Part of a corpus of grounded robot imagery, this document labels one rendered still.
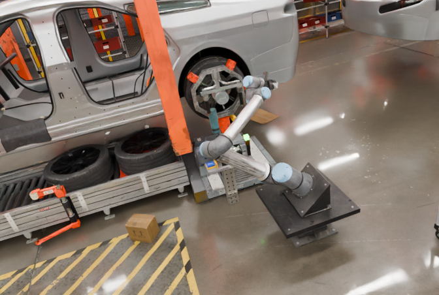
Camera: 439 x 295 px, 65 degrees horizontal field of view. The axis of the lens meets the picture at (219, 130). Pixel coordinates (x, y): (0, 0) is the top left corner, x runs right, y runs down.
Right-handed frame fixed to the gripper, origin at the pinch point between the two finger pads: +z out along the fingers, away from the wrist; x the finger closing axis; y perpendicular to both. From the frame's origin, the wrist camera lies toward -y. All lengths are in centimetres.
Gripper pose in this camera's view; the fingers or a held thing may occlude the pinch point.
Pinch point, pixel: (276, 83)
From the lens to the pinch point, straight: 300.3
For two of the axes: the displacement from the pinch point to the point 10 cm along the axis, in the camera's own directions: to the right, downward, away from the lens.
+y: 1.7, 9.6, -2.3
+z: 7.7, 0.2, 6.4
